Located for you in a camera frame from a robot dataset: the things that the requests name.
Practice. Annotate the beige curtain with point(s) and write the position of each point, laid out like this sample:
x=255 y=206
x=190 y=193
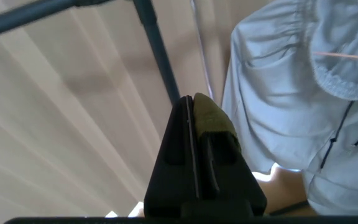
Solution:
x=57 y=124

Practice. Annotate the pink clothes hanger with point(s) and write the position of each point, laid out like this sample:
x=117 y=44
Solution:
x=346 y=56

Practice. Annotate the green garment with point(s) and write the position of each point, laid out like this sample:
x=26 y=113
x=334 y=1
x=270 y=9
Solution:
x=211 y=118

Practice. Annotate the black clothes rack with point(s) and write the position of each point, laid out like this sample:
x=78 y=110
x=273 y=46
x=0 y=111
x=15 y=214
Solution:
x=157 y=46

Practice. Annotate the pale grey shorts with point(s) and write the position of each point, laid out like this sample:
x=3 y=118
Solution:
x=275 y=109

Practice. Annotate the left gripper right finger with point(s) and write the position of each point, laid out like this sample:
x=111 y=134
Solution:
x=232 y=186

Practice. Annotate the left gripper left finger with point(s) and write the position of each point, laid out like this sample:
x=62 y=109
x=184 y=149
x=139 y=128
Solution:
x=169 y=180

